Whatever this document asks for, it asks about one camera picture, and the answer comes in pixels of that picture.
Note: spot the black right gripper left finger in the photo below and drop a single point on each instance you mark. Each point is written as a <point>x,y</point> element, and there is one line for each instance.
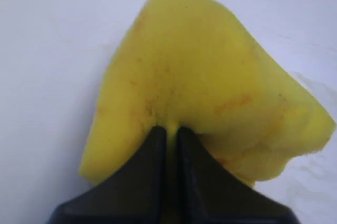
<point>133,194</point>

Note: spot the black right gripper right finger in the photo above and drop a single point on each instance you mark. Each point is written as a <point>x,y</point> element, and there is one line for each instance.
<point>210,194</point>

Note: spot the yellow sponge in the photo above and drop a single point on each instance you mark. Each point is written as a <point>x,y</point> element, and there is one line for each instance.
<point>191,63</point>

